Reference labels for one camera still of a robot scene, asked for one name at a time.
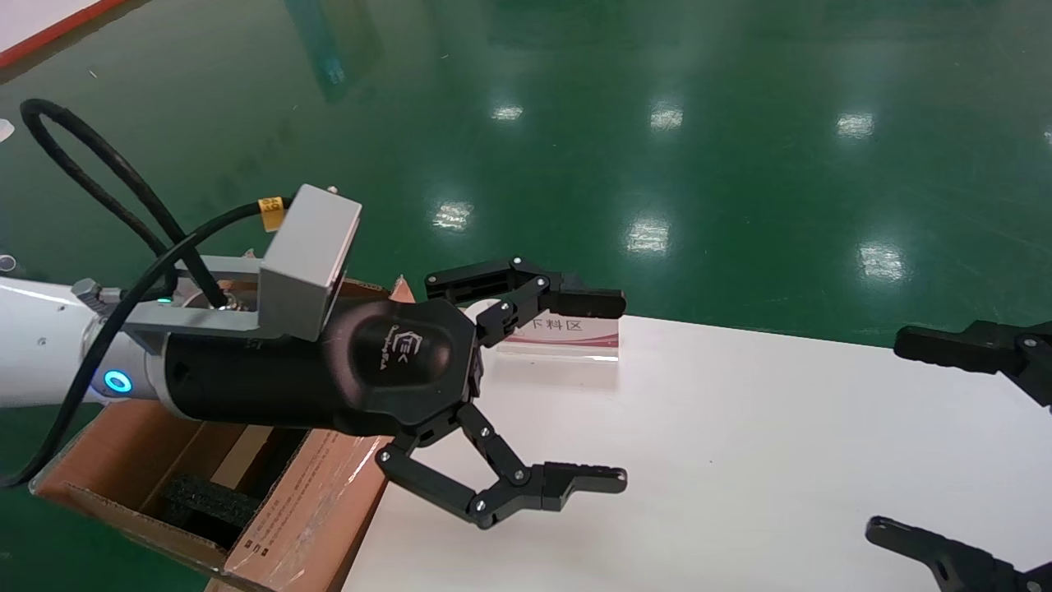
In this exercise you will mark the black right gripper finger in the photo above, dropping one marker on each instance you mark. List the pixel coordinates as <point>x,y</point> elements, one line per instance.
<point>962,349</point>
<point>953,563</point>

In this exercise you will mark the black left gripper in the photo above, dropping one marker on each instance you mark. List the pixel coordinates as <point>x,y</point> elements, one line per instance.
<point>386,362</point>

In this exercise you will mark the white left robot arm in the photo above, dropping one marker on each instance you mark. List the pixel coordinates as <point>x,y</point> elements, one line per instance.
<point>41,345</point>

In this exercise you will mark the large open cardboard box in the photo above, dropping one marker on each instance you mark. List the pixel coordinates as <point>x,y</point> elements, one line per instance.
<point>107,460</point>

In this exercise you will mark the acrylic sign with red text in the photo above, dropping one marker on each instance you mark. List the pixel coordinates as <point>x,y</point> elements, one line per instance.
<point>575,333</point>

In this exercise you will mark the black foam insert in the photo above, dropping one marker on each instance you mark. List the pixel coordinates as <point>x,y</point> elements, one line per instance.
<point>205,497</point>

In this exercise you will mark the red edged white platform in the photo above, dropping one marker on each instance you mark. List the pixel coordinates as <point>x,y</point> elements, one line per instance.
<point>33,20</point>

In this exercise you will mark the grey wrist camera housing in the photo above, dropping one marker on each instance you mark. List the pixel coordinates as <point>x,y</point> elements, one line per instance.
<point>308,255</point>

